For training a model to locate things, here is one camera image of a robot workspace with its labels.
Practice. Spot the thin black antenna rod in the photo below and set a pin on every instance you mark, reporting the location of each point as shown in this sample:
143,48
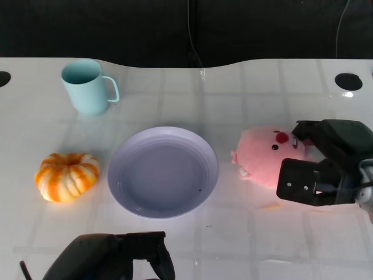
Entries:
25,269

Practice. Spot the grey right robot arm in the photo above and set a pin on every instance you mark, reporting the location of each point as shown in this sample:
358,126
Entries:
367,189

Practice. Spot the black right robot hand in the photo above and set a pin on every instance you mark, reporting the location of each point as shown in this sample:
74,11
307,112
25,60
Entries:
344,140

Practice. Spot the black table grommet hole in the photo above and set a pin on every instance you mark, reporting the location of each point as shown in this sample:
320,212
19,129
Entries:
4,78
348,81

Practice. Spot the orange white striped pumpkin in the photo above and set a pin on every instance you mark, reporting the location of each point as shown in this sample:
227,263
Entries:
65,178

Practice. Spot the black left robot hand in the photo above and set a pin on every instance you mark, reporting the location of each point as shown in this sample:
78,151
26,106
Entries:
96,256

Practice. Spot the pink plush doll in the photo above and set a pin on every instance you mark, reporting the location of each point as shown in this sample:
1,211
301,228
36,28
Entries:
256,154

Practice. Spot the purple plastic plate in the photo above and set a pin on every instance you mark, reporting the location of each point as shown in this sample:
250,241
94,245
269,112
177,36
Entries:
161,175

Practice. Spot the light blue mug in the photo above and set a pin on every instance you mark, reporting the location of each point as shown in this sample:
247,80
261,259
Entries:
86,96

